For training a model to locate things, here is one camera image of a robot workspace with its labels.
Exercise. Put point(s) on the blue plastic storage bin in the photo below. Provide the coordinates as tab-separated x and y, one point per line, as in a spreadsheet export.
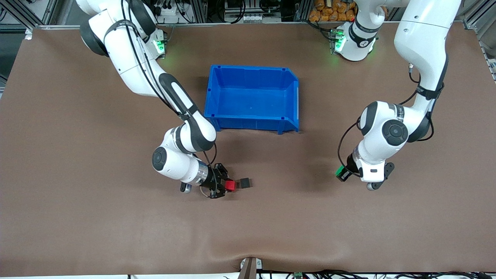
252	97

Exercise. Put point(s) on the small green circuit board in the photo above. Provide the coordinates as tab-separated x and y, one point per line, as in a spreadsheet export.
298	275

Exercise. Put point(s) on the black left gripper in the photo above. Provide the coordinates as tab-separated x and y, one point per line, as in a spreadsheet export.
350	166

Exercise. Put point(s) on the small green cube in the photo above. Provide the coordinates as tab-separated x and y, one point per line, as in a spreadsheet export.
340	171

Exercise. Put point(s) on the orange snack bag pile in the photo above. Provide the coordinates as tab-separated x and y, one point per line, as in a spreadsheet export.
333	11

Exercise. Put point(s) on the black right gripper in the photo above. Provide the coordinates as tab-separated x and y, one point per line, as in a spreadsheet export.
214	179

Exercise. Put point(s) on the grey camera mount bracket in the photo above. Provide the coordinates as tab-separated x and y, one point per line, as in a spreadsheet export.
250	267

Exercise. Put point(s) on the white power strip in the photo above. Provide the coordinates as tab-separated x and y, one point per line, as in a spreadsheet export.
168	8

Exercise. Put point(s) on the small black cube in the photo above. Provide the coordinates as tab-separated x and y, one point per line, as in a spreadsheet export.
245	183

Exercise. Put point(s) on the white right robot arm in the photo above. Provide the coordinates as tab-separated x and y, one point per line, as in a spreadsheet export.
128	50

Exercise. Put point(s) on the small red cube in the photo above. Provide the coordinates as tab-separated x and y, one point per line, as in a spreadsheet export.
231	185

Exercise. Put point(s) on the aluminium frame profile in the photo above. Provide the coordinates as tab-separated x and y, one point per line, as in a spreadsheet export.
482	23
23	11

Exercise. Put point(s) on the grey electronics box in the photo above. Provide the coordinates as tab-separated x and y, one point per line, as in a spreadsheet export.
252	11

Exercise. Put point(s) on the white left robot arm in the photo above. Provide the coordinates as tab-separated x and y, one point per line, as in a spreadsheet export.
422	38

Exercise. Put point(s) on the brown table cover sheet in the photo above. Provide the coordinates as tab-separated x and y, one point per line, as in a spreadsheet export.
116	232

